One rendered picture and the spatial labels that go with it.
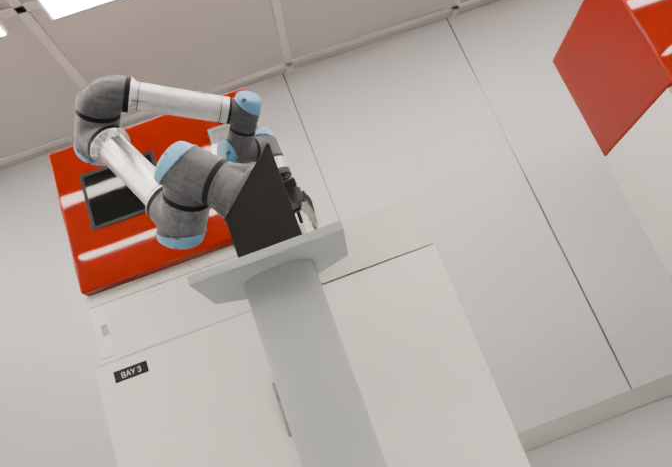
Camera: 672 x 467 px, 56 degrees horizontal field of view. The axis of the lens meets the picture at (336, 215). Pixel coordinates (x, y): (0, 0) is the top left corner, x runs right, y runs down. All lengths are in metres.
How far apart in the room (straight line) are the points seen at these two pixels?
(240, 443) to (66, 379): 2.57
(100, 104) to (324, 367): 0.92
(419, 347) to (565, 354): 2.35
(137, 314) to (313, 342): 0.65
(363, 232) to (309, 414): 0.63
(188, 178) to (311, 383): 0.53
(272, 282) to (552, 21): 3.75
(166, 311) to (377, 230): 0.61
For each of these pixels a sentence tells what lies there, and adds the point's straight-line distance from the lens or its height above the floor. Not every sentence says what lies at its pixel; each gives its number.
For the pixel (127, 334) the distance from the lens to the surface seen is 1.80.
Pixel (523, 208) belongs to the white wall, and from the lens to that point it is 4.12.
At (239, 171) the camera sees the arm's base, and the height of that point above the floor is 1.04.
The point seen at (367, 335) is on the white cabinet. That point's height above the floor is 0.65.
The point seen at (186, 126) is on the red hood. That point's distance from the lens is 2.61.
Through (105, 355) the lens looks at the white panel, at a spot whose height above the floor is 0.99.
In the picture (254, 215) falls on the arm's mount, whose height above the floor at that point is 0.91.
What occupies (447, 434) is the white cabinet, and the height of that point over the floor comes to 0.35.
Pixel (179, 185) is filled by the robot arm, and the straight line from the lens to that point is 1.47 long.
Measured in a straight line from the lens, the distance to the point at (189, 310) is 1.76.
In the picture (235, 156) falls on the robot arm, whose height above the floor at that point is 1.25.
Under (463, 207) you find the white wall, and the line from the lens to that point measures 4.05.
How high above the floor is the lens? 0.45
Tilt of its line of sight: 18 degrees up
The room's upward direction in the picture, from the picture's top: 21 degrees counter-clockwise
